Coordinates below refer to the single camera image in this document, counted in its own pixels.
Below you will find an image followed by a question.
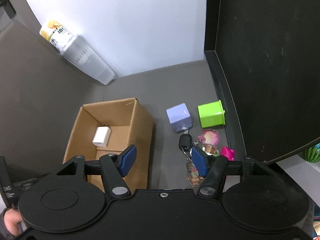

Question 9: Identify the white Heytea bottle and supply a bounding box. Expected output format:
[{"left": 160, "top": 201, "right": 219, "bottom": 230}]
[{"left": 60, "top": 35, "right": 116, "bottom": 85}]

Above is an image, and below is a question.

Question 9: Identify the magenta plastic toy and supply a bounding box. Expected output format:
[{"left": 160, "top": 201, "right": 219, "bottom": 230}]
[{"left": 220, "top": 146, "right": 235, "bottom": 161}]

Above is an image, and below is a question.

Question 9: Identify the watermelon patterned ball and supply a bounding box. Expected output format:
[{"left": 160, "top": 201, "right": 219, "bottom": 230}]
[{"left": 302, "top": 144, "right": 320, "bottom": 163}]

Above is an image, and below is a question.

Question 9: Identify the brown cardboard box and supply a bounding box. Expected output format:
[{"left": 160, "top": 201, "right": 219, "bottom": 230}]
[{"left": 63, "top": 98, "right": 153, "bottom": 192}]

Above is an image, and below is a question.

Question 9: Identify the white charger cube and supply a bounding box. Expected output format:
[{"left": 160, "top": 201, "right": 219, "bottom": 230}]
[{"left": 92, "top": 126, "right": 111, "bottom": 147}]

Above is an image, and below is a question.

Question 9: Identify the person's left hand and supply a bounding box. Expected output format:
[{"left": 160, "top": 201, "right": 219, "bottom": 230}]
[{"left": 1, "top": 209, "right": 23, "bottom": 239}]

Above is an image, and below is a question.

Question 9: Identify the lavender cube box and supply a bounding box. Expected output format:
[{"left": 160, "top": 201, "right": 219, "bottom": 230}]
[{"left": 166, "top": 103, "right": 193, "bottom": 133}]

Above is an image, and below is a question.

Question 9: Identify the keychain bunch with charms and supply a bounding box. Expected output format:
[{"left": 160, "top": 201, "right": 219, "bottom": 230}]
[{"left": 178, "top": 127, "right": 220, "bottom": 187}]

